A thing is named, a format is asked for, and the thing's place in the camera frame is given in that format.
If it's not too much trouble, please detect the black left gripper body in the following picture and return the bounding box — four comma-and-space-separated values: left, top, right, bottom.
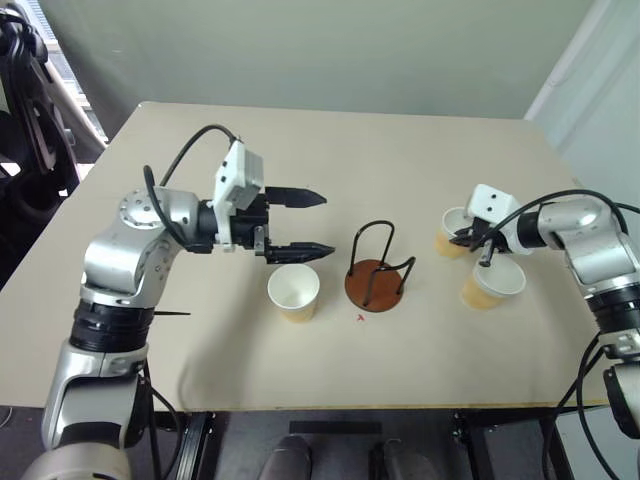
229, 192, 272, 262

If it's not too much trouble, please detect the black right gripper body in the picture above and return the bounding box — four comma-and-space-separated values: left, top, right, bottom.
468, 215, 502, 268

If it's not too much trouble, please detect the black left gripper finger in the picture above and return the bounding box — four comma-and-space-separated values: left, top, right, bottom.
264, 186, 329, 210
264, 241, 337, 265

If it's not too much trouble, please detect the tan paper cup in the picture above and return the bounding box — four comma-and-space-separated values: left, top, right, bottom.
433, 206, 477, 262
266, 263, 321, 325
460, 258, 528, 313

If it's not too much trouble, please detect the dark grey rounded shape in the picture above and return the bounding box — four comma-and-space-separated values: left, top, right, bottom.
259, 434, 314, 480

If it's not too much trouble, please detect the black equipment stand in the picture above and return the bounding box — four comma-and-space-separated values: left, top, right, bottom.
0, 8, 82, 294

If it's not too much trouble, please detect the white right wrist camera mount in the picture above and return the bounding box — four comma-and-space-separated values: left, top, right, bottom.
465, 183, 535, 257

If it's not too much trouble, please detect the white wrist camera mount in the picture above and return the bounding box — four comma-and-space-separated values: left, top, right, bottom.
211, 140, 265, 252
465, 183, 535, 257

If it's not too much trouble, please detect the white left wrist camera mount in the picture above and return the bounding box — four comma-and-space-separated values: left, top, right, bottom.
211, 140, 265, 252

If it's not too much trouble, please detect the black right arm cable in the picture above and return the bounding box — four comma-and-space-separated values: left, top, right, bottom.
487, 188, 633, 251

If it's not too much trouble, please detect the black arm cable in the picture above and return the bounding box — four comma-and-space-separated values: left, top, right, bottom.
487, 188, 633, 251
142, 124, 244, 254

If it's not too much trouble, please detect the wire cup holder wooden base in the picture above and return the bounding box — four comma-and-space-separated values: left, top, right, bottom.
343, 219, 418, 314

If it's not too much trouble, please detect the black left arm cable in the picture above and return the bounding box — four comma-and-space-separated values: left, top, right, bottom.
142, 124, 244, 254

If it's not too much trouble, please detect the black right body cable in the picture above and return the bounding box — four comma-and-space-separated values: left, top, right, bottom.
541, 329, 624, 480

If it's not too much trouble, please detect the black body cable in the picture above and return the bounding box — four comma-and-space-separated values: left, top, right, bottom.
541, 329, 624, 480
141, 357, 182, 480

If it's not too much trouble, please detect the black left body cable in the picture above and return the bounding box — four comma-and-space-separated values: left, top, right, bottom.
141, 357, 182, 480

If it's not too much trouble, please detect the black metal table frame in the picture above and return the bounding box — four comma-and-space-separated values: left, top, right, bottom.
174, 407, 574, 480

